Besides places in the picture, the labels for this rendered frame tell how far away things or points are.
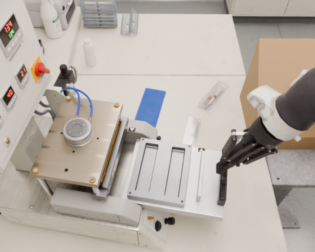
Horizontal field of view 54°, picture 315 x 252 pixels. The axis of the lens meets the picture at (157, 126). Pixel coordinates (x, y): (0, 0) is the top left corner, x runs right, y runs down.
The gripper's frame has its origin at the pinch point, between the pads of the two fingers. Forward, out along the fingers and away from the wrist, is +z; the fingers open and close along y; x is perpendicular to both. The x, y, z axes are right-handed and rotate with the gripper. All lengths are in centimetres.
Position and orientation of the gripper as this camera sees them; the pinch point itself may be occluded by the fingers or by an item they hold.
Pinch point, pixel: (225, 164)
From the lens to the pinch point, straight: 86.2
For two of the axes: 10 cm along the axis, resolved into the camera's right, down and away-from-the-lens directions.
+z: -3.7, 5.1, 7.7
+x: 1.0, -8.1, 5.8
